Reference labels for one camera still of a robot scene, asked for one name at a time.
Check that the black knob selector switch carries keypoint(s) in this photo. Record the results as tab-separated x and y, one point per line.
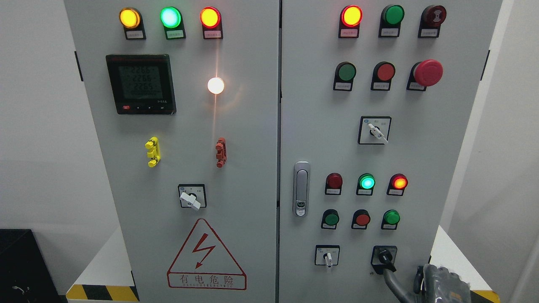
383	258

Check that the red terminal connector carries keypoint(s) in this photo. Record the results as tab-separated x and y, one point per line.
221	152

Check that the dark red indicator light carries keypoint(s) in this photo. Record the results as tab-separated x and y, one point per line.
333	185

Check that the white lit indicator lamp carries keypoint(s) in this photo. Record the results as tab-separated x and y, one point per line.
215	85

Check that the green push button lower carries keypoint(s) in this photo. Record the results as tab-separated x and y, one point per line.
330	219

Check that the green push button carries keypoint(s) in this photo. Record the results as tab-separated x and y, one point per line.
344	76
330	219

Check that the green lit indicator middle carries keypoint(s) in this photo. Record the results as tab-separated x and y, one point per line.
366	183

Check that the grey left cabinet door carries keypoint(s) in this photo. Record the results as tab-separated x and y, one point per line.
242	195

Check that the grey cabinet door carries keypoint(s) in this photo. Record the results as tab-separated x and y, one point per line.
320	125
242	195

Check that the green push button upper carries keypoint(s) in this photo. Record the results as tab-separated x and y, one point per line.
344	76

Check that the red push button lower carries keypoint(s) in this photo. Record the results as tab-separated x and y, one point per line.
360	219

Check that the red push button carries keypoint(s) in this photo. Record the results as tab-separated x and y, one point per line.
360	219
382	76

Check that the yellow terminal connector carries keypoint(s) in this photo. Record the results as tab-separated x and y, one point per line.
153	151

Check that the grey right cabinet door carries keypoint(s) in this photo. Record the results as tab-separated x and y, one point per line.
320	125

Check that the red electric warning sticker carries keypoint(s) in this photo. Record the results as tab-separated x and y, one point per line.
205	262

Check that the red indicator right middle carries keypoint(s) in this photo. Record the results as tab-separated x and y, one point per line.
397	185

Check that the green illuminated button lower right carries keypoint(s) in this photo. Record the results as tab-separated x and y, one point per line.
390	220

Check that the red push button upper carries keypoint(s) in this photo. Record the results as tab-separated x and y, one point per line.
382	76

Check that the black digital power meter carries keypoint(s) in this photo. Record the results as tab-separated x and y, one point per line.
141	83

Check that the red-rimmed lit indicator light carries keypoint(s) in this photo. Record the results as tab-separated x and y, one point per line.
211	21

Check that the red lit indicator top right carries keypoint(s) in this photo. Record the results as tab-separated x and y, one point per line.
349	21

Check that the green lit indicator light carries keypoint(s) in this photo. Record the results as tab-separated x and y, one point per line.
172	21

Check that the red emergency stop button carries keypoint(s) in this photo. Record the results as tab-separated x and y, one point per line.
424	74

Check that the green indicator top right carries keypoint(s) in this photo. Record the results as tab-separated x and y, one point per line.
390	21

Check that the yellow indicator light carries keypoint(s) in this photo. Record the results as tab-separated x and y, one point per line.
132	22

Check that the dark red buzzer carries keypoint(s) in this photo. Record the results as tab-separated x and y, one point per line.
432	18

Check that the black box lower left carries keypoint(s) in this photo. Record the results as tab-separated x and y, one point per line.
24	277

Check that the silver door handle lock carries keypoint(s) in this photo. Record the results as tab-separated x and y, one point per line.
301	188

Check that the white-handled selector switch left door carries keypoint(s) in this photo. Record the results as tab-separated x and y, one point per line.
192	195

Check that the white-handled selector switch upper right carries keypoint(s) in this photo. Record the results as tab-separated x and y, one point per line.
374	130

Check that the white-handled selector switch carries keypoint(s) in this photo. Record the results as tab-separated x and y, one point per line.
374	130
327	255

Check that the white-handled selector switch lower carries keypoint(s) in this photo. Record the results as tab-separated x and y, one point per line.
327	255

